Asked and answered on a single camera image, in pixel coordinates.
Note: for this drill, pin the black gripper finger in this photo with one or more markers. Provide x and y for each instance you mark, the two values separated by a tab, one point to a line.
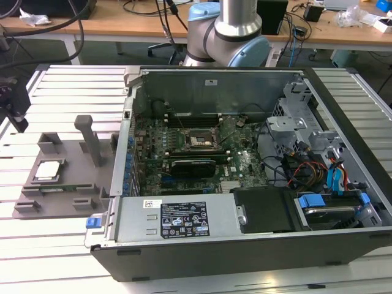
18	104

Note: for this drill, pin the silver CPU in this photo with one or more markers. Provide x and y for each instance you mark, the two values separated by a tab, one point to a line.
47	170

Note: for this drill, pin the CPU socket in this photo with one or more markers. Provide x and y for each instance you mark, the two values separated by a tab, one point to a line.
199	141

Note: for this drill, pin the crumpled white paper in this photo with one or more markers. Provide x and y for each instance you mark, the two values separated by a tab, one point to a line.
33	19

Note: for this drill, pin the grey parts rack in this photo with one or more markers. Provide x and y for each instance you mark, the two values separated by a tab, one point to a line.
73	171

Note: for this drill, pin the black flat case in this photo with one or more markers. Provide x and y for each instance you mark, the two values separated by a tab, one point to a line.
61	7

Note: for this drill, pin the wooden desk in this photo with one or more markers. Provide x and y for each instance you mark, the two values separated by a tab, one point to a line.
101	26

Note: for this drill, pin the blue case latch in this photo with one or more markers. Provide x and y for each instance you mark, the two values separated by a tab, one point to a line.
93	222

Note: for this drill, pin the black cylindrical part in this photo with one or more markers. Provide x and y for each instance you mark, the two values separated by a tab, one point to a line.
159	108

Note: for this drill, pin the grey power supply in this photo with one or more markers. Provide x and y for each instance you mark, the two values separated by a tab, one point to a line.
134	220

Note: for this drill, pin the black RAM slot bank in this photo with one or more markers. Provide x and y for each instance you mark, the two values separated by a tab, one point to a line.
199	156
196	120

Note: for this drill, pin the black graphics card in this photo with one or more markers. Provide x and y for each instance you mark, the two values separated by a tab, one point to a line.
193	168

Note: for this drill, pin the round coin battery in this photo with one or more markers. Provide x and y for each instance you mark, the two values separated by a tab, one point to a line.
240	123

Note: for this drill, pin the small silver heatsink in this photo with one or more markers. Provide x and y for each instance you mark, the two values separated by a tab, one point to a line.
229	186

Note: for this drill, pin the green motherboard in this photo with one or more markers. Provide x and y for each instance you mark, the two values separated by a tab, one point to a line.
239	165

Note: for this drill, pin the black open PC case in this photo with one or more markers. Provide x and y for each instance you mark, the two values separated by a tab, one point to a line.
214	263

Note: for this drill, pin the white power strip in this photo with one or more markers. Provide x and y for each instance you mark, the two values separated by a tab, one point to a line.
275	58

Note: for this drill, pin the silver metal drive cage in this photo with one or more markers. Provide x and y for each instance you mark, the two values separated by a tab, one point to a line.
284	124

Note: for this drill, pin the black plastic shroud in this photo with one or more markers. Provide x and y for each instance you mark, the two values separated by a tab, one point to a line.
263	211

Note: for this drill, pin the small black adapter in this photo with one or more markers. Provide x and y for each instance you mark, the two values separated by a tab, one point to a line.
301	31

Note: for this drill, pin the small black box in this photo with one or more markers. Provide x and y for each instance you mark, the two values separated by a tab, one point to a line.
312	13

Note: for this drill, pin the blue disk carrier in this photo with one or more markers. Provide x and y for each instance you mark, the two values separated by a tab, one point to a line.
310	202

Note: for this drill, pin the teal box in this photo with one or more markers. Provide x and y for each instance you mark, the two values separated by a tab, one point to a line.
343	57

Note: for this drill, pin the silver hard disk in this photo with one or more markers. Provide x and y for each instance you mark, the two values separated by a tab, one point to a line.
330	214

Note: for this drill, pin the grey flat device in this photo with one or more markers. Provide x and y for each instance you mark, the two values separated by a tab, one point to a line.
340	3

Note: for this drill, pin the clear plastic bag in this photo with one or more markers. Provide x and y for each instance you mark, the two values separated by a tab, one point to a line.
352	15

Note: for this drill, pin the silver metal disk bay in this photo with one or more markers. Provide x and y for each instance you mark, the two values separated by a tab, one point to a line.
372	214

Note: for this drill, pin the white box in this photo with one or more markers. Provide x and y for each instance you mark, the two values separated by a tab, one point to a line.
384	27

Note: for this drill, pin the blue box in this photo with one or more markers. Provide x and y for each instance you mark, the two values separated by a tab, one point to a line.
384	5

